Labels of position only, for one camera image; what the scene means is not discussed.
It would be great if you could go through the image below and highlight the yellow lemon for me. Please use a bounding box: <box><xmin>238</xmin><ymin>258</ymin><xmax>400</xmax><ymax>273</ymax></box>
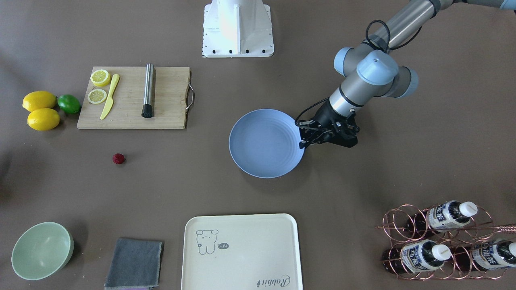
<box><xmin>22</xmin><ymin>91</ymin><xmax>57</xmax><ymax>112</ymax></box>
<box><xmin>27</xmin><ymin>108</ymin><xmax>60</xmax><ymax>131</ymax></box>

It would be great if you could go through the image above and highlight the green lime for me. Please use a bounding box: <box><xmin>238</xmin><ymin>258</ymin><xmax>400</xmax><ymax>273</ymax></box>
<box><xmin>57</xmin><ymin>94</ymin><xmax>81</xmax><ymax>114</ymax></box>

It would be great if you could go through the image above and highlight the lemon slice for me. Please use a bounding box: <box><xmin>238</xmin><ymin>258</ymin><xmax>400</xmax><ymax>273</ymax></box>
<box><xmin>87</xmin><ymin>89</ymin><xmax>108</xmax><ymax>104</ymax></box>
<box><xmin>90</xmin><ymin>69</ymin><xmax>111</xmax><ymax>87</ymax></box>

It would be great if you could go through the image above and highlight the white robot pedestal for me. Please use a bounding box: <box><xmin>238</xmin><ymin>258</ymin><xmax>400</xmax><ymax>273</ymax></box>
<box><xmin>202</xmin><ymin>0</ymin><xmax>275</xmax><ymax>58</ymax></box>

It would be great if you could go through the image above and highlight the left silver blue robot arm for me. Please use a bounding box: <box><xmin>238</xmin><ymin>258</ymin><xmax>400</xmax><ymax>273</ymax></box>
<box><xmin>295</xmin><ymin>0</ymin><xmax>454</xmax><ymax>149</ymax></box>

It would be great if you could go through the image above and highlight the dark drink bottle white cap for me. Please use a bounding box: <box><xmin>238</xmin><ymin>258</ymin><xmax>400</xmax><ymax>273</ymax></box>
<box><xmin>404</xmin><ymin>200</ymin><xmax>479</xmax><ymax>239</ymax></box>

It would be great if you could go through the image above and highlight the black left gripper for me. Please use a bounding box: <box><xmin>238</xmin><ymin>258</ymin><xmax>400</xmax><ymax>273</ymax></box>
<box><xmin>298</xmin><ymin>100</ymin><xmax>352</xmax><ymax>150</ymax></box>

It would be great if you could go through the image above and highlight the blue round plate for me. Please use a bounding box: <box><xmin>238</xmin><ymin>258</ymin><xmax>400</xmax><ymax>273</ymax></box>
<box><xmin>229</xmin><ymin>109</ymin><xmax>304</xmax><ymax>178</ymax></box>

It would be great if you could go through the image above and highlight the red strawberry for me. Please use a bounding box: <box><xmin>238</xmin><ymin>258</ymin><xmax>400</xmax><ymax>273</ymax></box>
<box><xmin>111</xmin><ymin>153</ymin><xmax>125</xmax><ymax>164</ymax></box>

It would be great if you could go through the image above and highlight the copper wire bottle rack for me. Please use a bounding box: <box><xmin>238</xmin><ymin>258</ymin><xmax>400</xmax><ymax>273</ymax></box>
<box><xmin>378</xmin><ymin>204</ymin><xmax>515</xmax><ymax>281</ymax></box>

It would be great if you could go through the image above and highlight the green bowl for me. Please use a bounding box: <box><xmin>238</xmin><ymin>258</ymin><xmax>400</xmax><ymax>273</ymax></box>
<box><xmin>11</xmin><ymin>222</ymin><xmax>74</xmax><ymax>281</ymax></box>

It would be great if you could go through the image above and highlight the wooden cutting board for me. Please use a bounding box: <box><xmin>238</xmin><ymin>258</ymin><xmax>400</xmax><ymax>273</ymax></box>
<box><xmin>77</xmin><ymin>66</ymin><xmax>191</xmax><ymax>130</ymax></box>

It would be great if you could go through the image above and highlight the steel muddler black tip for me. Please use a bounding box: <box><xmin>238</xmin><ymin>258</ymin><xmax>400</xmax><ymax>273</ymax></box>
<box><xmin>141</xmin><ymin>64</ymin><xmax>155</xmax><ymax>118</ymax></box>

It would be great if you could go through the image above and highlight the grey folded cloth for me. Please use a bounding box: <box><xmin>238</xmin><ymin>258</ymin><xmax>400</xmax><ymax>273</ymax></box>
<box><xmin>104</xmin><ymin>238</ymin><xmax>163</xmax><ymax>290</ymax></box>

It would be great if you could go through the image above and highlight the yellow plastic knife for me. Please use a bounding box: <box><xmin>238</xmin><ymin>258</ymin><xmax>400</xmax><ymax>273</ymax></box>
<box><xmin>100</xmin><ymin>74</ymin><xmax>120</xmax><ymax>120</ymax></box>

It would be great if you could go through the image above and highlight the cream rabbit tray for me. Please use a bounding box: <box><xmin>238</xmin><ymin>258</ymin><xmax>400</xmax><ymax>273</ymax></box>
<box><xmin>181</xmin><ymin>213</ymin><xmax>304</xmax><ymax>290</ymax></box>

